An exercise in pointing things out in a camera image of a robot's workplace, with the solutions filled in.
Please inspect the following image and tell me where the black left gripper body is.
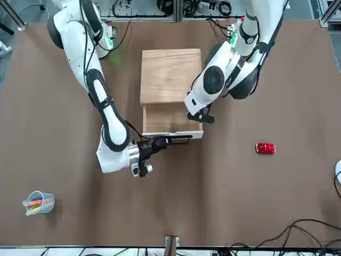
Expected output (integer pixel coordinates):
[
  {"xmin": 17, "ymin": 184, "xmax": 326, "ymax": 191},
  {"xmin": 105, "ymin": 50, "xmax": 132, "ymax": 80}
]
[{"xmin": 186, "ymin": 105, "xmax": 215, "ymax": 124}]

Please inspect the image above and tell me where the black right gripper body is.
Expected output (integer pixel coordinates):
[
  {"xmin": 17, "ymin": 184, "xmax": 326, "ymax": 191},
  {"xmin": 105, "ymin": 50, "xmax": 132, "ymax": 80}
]
[{"xmin": 136, "ymin": 138, "xmax": 161, "ymax": 162}]

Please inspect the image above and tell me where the black drawer handle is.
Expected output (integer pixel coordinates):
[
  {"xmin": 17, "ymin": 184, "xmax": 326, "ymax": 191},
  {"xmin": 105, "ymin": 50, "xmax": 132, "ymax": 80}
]
[{"xmin": 143, "ymin": 134, "xmax": 193, "ymax": 146}]

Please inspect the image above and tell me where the white-fronted wooden drawer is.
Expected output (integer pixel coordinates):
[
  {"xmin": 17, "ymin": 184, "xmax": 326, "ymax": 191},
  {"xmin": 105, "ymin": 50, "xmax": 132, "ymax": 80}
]
[{"xmin": 141, "ymin": 103, "xmax": 205, "ymax": 140}]

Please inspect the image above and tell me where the red toy car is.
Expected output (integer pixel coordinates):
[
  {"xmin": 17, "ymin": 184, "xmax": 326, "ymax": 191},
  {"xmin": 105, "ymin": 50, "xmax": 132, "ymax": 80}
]
[{"xmin": 255, "ymin": 142, "xmax": 277, "ymax": 155}]

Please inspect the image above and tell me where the wooden cabinet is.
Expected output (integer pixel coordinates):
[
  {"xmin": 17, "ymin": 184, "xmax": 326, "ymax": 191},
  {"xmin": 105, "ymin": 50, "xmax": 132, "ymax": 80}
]
[{"xmin": 139, "ymin": 48, "xmax": 205, "ymax": 105}]

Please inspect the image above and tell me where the clear plastic cup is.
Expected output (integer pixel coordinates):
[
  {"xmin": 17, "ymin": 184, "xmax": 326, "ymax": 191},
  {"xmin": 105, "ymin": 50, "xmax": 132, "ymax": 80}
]
[{"xmin": 22, "ymin": 190, "xmax": 56, "ymax": 216}]

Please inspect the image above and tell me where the green highlighter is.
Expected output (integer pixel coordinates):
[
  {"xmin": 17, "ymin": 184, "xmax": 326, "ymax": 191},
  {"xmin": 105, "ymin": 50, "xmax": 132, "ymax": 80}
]
[{"xmin": 25, "ymin": 206, "xmax": 42, "ymax": 217}]

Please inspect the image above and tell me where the aluminium frame post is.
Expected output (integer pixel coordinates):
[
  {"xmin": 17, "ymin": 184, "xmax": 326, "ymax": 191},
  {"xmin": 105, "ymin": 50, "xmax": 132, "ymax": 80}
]
[{"xmin": 164, "ymin": 235, "xmax": 180, "ymax": 256}]

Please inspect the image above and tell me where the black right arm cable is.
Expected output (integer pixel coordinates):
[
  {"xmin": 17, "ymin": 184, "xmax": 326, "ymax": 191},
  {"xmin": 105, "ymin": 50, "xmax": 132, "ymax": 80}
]
[{"xmin": 82, "ymin": 20, "xmax": 146, "ymax": 142}]

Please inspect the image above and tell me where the black table cable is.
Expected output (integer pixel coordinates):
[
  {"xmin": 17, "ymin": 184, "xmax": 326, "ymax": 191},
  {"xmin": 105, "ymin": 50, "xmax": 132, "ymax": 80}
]
[{"xmin": 229, "ymin": 218, "xmax": 341, "ymax": 250}]

